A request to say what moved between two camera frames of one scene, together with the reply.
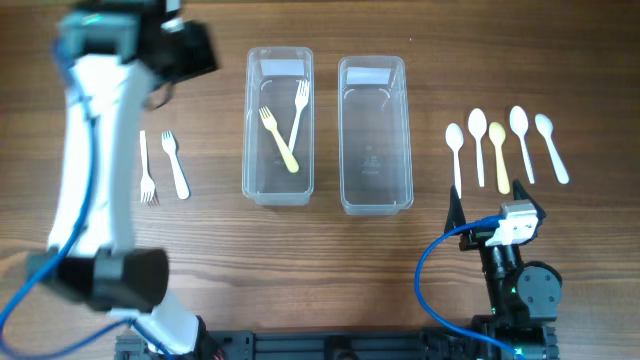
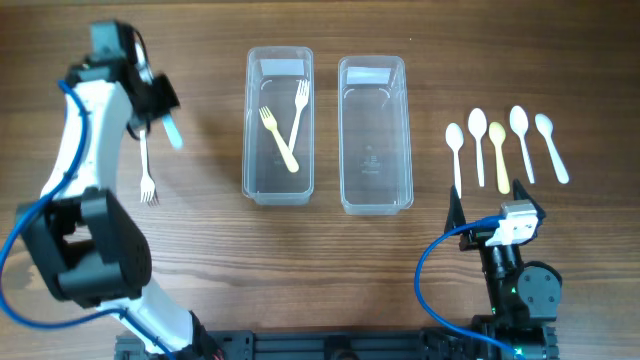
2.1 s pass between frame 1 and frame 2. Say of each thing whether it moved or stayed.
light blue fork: moved
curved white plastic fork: stayed
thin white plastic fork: stayed
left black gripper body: moved
